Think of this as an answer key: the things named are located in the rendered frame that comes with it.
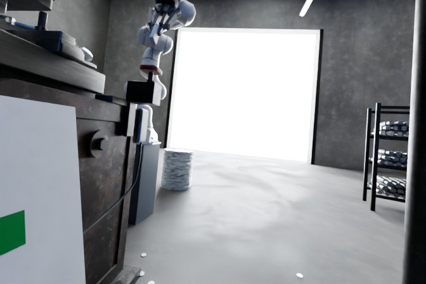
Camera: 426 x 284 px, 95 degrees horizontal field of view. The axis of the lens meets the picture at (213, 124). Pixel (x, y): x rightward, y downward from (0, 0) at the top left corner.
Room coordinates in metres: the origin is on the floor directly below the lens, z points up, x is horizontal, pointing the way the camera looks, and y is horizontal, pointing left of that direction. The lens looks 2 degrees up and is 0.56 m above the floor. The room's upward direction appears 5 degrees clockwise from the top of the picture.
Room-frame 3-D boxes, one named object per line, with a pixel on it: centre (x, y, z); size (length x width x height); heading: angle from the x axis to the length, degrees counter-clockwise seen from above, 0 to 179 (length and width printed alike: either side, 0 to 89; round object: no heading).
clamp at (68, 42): (0.46, 0.42, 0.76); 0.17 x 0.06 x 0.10; 82
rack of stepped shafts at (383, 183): (1.79, -1.72, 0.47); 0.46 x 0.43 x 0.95; 152
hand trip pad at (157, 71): (0.66, 0.23, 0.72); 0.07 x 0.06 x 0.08; 172
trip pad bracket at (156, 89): (0.66, 0.25, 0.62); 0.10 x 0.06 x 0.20; 82
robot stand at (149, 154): (1.22, 0.44, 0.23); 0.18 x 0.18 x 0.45; 74
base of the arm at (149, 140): (1.26, 0.43, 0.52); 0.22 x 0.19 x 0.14; 164
